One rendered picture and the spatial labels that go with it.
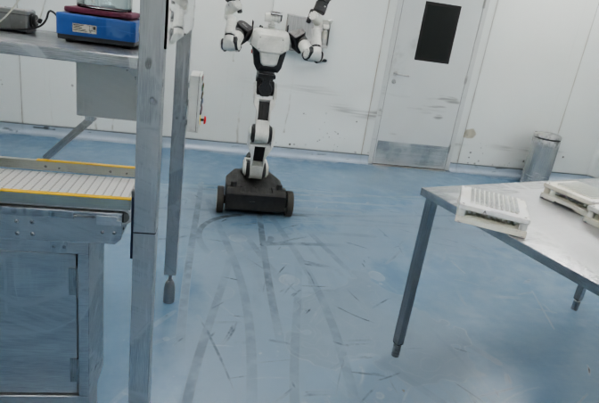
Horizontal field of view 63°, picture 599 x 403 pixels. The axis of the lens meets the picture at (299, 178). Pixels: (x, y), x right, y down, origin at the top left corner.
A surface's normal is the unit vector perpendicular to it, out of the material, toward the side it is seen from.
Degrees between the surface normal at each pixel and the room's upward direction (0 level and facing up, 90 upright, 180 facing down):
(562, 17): 90
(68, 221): 90
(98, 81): 90
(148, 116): 90
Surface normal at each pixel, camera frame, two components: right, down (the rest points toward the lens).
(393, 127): 0.15, 0.33
